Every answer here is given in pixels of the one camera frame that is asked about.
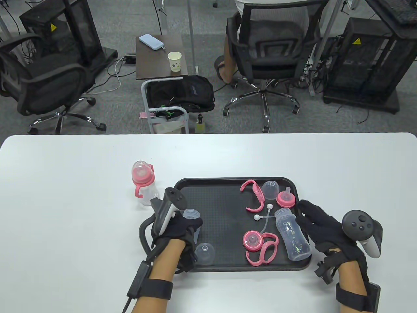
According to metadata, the black keyboard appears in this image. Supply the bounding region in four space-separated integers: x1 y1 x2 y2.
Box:
384 0 417 26

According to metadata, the clear plastic baby bottle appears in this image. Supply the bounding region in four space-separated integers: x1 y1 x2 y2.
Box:
182 209 201 248
137 181 160 206
275 209 312 262

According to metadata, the person's left hand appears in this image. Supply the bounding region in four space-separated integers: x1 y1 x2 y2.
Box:
151 211 203 250

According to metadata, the black mesh office chair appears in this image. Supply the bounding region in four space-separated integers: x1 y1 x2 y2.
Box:
0 33 107 135
223 0 329 134

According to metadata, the pink collar with nipple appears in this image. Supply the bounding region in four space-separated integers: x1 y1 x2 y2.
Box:
132 170 154 185
242 230 264 252
276 187 296 208

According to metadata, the black wrist strap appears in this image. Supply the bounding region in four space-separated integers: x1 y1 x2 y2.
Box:
336 282 372 312
148 279 174 300

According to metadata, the light blue power bank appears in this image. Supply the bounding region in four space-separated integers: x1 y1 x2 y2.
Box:
139 34 166 52

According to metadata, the black backpack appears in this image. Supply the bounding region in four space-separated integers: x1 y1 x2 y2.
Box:
146 75 216 113

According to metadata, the grey metal pole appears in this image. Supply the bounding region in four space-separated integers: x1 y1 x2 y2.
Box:
187 0 200 75

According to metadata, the black braided cable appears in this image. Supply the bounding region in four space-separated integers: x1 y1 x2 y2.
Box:
139 217 157 265

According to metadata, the black sandal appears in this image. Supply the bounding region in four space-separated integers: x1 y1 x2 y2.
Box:
214 55 236 84

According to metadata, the person's right hand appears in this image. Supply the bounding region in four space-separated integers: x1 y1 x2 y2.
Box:
295 200 363 264

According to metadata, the white desk leg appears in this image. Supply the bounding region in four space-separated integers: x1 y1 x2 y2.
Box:
153 0 168 36

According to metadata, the black wrist battery box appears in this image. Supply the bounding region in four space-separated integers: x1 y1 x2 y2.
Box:
367 282 381 313
126 261 151 299

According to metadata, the white plastic bag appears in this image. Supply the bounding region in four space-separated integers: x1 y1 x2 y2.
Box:
152 115 183 134

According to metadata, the grey slanted desk leg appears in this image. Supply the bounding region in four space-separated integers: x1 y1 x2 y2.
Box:
309 0 346 97

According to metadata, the black plastic tray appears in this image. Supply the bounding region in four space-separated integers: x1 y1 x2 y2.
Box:
172 177 312 273

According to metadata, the person's left forearm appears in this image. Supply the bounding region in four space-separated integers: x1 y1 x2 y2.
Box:
131 240 188 313

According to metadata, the brown side table white frame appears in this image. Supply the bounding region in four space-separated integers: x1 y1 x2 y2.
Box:
135 33 190 135

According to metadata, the grey handheld controller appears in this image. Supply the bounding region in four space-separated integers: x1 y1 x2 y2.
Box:
149 187 187 236
342 210 383 259

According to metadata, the tangle of black cables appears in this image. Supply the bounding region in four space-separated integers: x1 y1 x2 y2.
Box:
293 49 338 93

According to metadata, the small yellow-green bottle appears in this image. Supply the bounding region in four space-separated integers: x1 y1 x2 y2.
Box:
195 112 207 134

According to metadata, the white paper cup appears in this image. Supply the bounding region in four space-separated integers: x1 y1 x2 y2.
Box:
167 52 182 72

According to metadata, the clear dome bottle cap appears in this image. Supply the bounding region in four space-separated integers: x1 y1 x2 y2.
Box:
195 242 215 265
132 160 151 179
261 181 280 200

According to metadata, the black mesh equipment cabinet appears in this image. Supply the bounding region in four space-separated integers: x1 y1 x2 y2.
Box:
323 16 417 114
19 0 118 67

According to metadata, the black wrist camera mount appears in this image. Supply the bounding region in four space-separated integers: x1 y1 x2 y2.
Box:
178 228 198 273
314 254 341 284

